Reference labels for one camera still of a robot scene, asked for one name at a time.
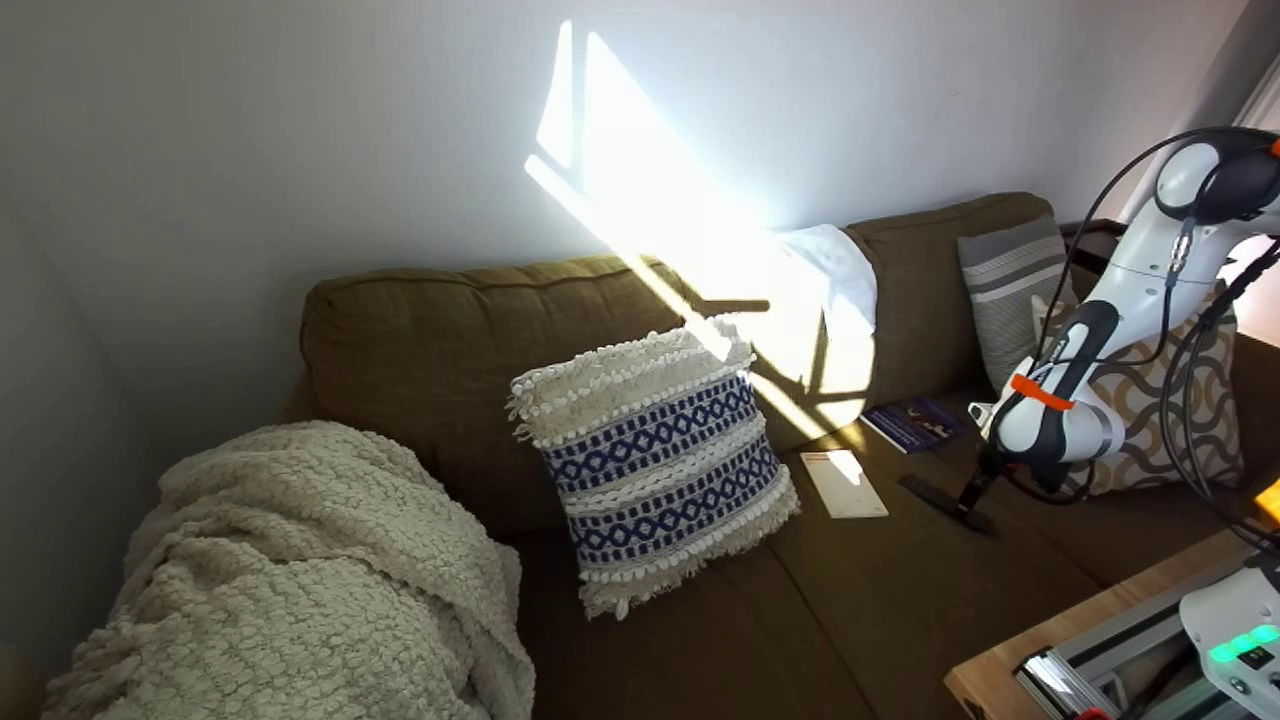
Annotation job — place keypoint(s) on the geometric patterned pillow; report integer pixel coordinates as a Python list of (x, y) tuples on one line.
[(1175, 401)]

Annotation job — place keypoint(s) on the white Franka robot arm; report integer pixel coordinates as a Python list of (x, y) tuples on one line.
[(1064, 420)]

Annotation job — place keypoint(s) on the wooden table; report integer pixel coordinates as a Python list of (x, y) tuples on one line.
[(1064, 621)]

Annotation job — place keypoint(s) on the brown fabric sofa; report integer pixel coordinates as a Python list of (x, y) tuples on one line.
[(441, 347)]

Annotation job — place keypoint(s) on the blue booklet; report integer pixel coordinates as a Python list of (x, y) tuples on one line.
[(918, 424)]

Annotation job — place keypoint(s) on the white paper card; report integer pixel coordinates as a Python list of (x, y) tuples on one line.
[(840, 487)]

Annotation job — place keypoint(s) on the aluminium frame rail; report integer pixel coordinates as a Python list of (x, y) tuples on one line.
[(1104, 654)]

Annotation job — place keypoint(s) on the cream knit blanket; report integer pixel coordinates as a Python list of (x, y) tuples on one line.
[(293, 586)]

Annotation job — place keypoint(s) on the blue white patterned pillow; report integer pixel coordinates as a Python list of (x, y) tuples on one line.
[(662, 473)]

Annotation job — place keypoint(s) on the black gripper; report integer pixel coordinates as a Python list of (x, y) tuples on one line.
[(1003, 461)]

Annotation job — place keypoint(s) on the dark grey remote control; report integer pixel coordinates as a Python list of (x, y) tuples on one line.
[(950, 509)]

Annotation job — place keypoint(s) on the grey striped pillow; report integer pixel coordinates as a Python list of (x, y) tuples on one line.
[(1008, 284)]

